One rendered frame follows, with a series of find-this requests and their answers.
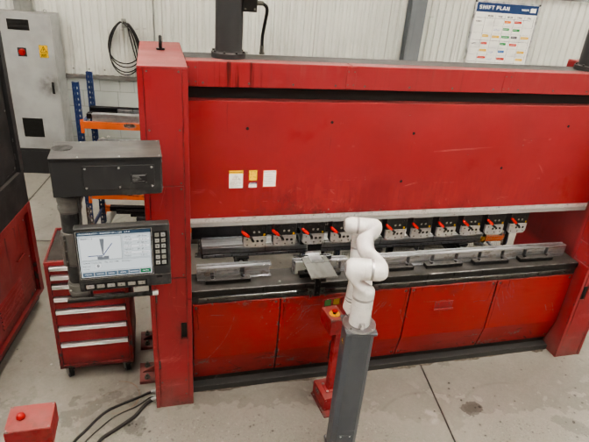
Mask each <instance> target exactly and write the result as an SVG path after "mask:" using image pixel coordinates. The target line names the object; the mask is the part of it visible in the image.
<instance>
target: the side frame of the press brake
mask: <svg viewBox="0 0 589 442"><path fill-rule="evenodd" d="M156 47H159V41H142V40H140V42H139V46H138V58H137V66H136V69H137V84H138V112H139V127H140V140H159V141H160V150H161V155H162V181H163V190H162V193H156V194H144V199H145V221H150V220H168V221H169V231H170V254H171V278H172V283H169V284H160V285H152V290H154V289H157V290H158V291H159V294H158V295H156V296H150V301H151V316H152V330H153V358H154V373H155V388H156V403H157V408H161V407H168V406H175V405H183V404H191V403H194V386H193V335H192V284H191V234H190V183H189V132H188V66H187V63H186V61H185V58H184V55H183V52H182V50H181V45H180V42H162V47H165V50H156Z"/></svg>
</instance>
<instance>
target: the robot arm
mask: <svg viewBox="0 0 589 442"><path fill-rule="evenodd" d="M344 230H345V232H347V233H348V234H350V235H351V252H350V259H348V260H347V261H346V262H345V264H344V272H345V275H346V277H347V278H348V280H349V281H348V285H347V290H346V295H345V299H344V304H343V308H344V311H345V314H346V315H345V316H344V318H343V326H344V328H345V329H346V330H347V331H349V332H352V333H355V334H359V335H366V334H369V333H371V332H373V331H374V330H375V327H376V324H375V321H374V320H373V319H372V318H371V315H372V310H373V301H374V295H375V289H374V287H373V282H381V281H384V280H385V279H386V278H387V277H388V272H389V270H388V265H387V263H386V261H385V260H384V259H383V257H382V256H381V255H380V254H379V253H378V252H377V251H376V250H375V248H374V243H373V241H374V240H375V239H376V238H378V237H379V235H380V234H381V232H382V224H381V222H380V221H379V220H378V219H375V218H368V217H348V218H346V219H345V220H344Z"/></svg>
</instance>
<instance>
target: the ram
mask: <svg viewBox="0 0 589 442"><path fill-rule="evenodd" d="M188 132H189V183H190V219H198V218H219V217H261V216H282V215H304V214H325V213H347V212H368V211H390V210H433V209H454V208H475V207H497V206H518V205H540V204H561V203H588V201H589V103H486V102H433V101H380V100H328V99H275V98H222V97H189V98H188ZM239 170H243V188H234V189H229V173H230V171H239ZM249 170H258V172H257V181H249ZM263 170H277V175H276V187H263ZM249 182H256V183H257V188H249ZM585 208H586V207H568V208H548V209H526V210H487V211H467V212H446V213H425V214H405V215H385V216H364V217H368V218H375V219H390V218H410V217H448V216H467V215H487V214H507V213H526V212H545V211H566V210H585ZM346 218H348V217H324V218H304V219H283V220H263V221H242V222H222V223H201V224H190V228H195V227H215V226H234V225H272V224H292V223H312V222H331V221H344V220H345V219H346Z"/></svg>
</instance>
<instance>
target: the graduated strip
mask: <svg viewBox="0 0 589 442"><path fill-rule="evenodd" d="M587 204H588V203H561V204H540V205H518V206H497V207H475V208H454V209H433V210H390V211H368V212H347V213H325V214H304V215H282V216H261V217H219V218H198V219H190V224H201V223H222V222H242V221H263V220H283V219H304V218H324V217H364V216H385V215H405V214H425V213H446V212H467V211H487V210H526V209H548V208H568V207H586V206H587Z"/></svg>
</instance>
